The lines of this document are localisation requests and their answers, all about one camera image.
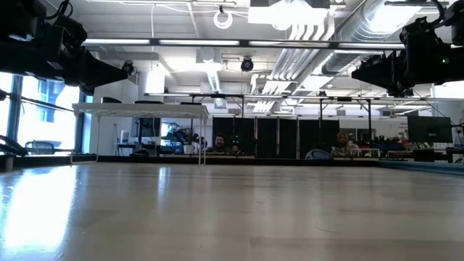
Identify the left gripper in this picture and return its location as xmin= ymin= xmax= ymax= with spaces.
xmin=43 ymin=14 xmax=129 ymax=96

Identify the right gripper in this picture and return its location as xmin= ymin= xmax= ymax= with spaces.
xmin=350 ymin=16 xmax=445 ymax=98

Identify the ceiling light strip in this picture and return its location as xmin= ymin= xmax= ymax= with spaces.
xmin=82 ymin=38 xmax=241 ymax=47

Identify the black computer monitor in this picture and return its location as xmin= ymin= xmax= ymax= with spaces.
xmin=407 ymin=115 xmax=453 ymax=144

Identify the person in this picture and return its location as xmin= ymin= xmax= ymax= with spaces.
xmin=331 ymin=131 xmax=360 ymax=157
xmin=205 ymin=133 xmax=235 ymax=155

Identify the white blue rounded chair back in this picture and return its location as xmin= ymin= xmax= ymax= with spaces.
xmin=305 ymin=149 xmax=334 ymax=160

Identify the black base lever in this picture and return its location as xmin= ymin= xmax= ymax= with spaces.
xmin=0 ymin=134 xmax=29 ymax=157

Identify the black stand frame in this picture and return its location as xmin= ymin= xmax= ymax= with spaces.
xmin=188 ymin=93 xmax=247 ymax=166

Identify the black partition wall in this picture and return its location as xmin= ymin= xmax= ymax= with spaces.
xmin=212 ymin=116 xmax=340 ymax=159

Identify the white ring lamp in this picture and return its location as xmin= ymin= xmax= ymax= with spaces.
xmin=212 ymin=7 xmax=234 ymax=30

